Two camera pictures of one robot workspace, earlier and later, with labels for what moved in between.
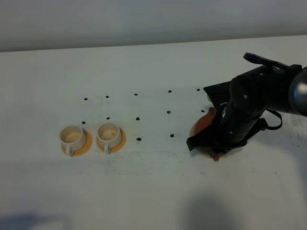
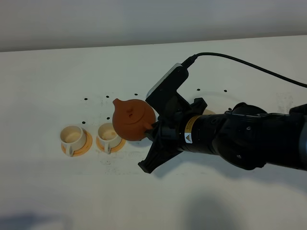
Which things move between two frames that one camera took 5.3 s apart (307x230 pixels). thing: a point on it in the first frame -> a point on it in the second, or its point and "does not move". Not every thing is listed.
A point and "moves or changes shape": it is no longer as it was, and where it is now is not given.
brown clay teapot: x=201 y=123 moves or changes shape
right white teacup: x=109 y=134 does not move
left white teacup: x=72 y=137 does not move
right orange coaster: x=116 y=149 does not move
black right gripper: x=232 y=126 -> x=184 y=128
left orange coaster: x=85 y=148 does not move
